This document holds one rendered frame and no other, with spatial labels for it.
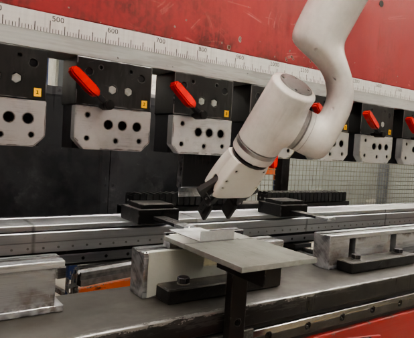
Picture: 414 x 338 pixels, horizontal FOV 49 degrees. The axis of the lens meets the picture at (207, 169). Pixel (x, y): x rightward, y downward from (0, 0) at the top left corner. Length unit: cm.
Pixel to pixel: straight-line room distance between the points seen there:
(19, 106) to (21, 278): 30
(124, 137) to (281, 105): 30
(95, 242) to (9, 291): 36
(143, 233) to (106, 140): 43
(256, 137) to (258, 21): 37
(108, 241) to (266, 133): 57
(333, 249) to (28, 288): 81
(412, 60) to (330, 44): 78
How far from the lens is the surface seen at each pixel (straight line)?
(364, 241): 143
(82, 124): 85
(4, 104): 82
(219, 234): 95
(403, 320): 144
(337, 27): 79
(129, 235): 122
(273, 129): 79
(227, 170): 84
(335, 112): 80
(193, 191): 101
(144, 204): 118
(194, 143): 95
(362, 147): 134
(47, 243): 115
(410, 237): 163
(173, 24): 96
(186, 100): 91
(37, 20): 85
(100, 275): 282
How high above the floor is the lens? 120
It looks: 3 degrees down
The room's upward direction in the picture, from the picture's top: 4 degrees clockwise
